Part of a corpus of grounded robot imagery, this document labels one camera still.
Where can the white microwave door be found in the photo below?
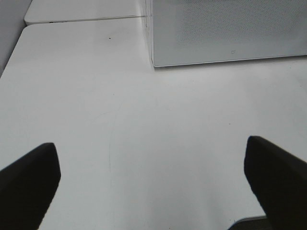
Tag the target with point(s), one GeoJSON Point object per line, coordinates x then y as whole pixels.
{"type": "Point", "coordinates": [184, 32]}

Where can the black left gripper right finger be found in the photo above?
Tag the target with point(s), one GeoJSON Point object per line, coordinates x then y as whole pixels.
{"type": "Point", "coordinates": [278, 179]}

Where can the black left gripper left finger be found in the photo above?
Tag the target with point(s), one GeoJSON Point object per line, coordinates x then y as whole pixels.
{"type": "Point", "coordinates": [27, 188]}

